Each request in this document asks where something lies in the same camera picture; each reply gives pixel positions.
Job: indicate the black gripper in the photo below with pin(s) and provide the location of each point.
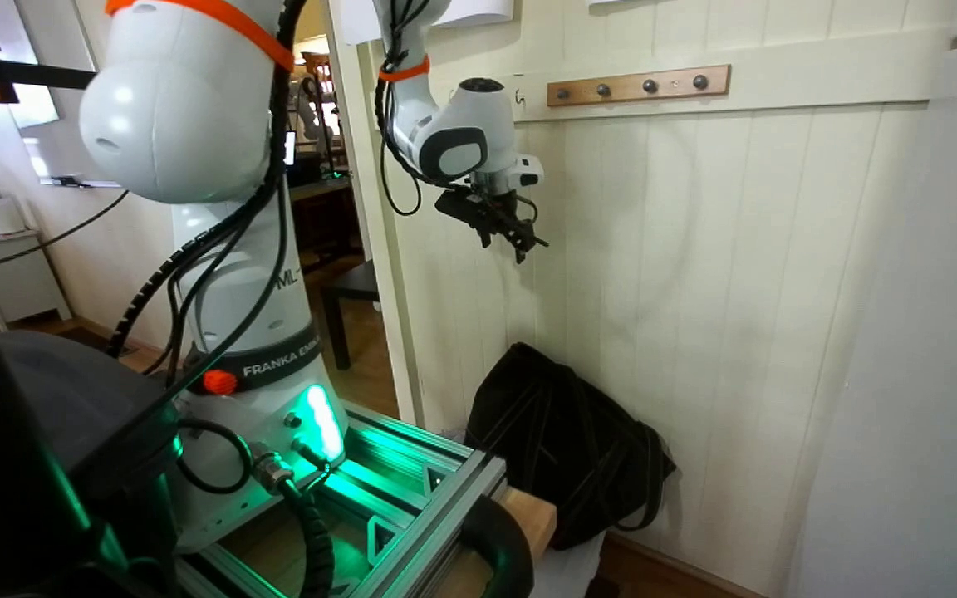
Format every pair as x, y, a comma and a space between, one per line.
478, 208

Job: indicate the black tote bag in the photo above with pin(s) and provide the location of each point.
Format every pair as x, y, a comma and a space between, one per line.
565, 444

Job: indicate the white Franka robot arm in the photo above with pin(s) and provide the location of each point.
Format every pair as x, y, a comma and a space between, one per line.
182, 109

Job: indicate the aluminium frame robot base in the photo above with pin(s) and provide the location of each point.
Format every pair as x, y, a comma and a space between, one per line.
412, 487

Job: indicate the wooden hook rack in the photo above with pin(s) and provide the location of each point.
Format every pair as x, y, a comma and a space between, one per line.
640, 88

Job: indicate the dark wooden stool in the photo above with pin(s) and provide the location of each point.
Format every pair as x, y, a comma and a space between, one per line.
351, 285

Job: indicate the large white paper sheet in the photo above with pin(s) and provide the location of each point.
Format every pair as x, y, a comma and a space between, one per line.
478, 11

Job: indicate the light wooden board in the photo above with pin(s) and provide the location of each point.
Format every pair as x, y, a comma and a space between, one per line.
532, 514

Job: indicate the orange round button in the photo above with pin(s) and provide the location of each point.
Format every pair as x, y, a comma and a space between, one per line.
218, 384

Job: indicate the white plastic bin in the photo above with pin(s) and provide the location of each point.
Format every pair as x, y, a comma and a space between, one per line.
565, 569

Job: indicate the white refrigerator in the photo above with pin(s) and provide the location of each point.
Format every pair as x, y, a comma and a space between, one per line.
922, 333

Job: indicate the white drawer cabinet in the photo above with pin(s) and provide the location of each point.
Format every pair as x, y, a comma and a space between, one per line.
13, 276

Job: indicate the black clamp bar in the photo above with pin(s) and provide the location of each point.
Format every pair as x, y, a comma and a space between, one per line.
24, 72

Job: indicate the black padded chair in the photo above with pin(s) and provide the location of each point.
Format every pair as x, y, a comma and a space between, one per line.
33, 444

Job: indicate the small metal wall hook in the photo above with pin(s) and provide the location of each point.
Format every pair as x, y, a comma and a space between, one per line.
520, 88

